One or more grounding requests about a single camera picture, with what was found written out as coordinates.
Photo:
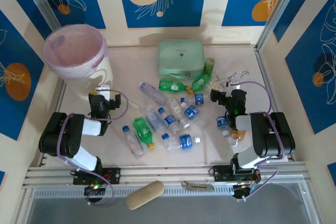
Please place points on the green bottle yellow cap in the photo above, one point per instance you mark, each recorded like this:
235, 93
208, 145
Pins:
168, 85
143, 132
200, 82

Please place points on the clear bottle orange label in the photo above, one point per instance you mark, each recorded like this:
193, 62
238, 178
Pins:
239, 136

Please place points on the large clear bottle pink label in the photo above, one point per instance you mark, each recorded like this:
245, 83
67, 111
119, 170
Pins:
153, 93

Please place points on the clear bottle blue cap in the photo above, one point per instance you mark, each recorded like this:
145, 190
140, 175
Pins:
134, 142
165, 136

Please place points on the clear bottle pale blue label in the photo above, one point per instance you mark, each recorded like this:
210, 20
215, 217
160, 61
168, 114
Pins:
153, 121

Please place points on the clear bottle white green label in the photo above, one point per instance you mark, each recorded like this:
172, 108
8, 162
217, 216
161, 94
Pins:
174, 106

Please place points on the blue label bottle white cap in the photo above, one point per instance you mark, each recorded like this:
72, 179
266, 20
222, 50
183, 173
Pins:
185, 141

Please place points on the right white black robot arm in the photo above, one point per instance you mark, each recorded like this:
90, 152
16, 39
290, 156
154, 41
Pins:
275, 134

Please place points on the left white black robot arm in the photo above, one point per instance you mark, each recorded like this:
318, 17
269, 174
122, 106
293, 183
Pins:
60, 134

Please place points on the white plastic bin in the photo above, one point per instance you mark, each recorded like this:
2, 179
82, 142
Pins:
106, 74

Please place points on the pink bin liner bag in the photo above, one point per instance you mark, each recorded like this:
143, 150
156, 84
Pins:
73, 48

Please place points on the small green can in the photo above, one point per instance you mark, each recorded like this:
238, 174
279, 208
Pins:
210, 62

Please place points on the mint green zip pouch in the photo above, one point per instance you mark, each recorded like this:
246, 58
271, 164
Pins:
181, 51

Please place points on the tan foam roller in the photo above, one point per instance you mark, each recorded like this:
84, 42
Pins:
144, 195

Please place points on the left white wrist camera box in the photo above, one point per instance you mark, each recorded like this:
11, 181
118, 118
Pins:
103, 90

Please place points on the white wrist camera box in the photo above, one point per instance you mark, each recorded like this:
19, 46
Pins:
103, 90
235, 83

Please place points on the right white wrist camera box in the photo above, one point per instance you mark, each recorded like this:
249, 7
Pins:
235, 83

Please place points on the aluminium side rail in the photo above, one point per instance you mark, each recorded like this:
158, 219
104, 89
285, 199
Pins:
59, 98
262, 62

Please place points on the aluminium frame rail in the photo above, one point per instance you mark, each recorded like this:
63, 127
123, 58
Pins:
168, 172

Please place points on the flat metal bracket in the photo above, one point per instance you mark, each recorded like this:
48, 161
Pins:
198, 185

